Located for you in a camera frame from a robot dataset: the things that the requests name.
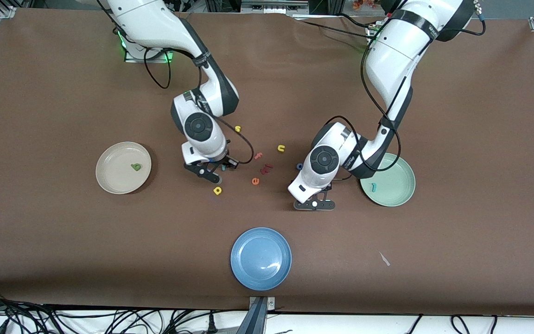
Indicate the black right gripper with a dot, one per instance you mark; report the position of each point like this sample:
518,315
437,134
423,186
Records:
223,162

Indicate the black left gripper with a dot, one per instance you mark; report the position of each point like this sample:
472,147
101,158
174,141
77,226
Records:
328,188

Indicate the yellow letter a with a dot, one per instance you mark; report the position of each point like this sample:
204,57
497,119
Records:
214,189

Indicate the green letter a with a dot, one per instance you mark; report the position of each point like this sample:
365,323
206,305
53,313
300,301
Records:
138,168

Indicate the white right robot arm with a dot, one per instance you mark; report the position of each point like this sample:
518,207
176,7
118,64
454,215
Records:
155,23

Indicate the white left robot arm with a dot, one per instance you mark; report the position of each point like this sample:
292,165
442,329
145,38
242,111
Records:
397,55

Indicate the pink letter f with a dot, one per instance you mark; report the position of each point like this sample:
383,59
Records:
258,156

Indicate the dark red letter k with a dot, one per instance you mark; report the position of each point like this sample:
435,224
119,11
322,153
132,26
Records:
266,169

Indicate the green round plate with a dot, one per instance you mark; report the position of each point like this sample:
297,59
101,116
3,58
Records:
394,183

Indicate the white paper scrap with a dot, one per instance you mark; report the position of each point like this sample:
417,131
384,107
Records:
384,259

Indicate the blue round plate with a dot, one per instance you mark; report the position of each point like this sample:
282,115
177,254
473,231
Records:
261,259

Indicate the beige round plate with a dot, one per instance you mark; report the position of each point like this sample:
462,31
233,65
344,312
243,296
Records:
118,172

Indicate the black power plug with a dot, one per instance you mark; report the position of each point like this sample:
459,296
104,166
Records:
212,324

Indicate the grey metal box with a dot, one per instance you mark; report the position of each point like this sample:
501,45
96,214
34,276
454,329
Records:
274,6

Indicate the brown table cover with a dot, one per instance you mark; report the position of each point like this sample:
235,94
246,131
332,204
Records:
63,241

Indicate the orange decorative object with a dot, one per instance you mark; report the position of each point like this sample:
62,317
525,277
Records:
369,3

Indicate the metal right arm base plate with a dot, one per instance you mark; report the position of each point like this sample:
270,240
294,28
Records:
155,59

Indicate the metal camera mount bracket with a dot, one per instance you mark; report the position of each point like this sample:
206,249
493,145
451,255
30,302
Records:
257,315

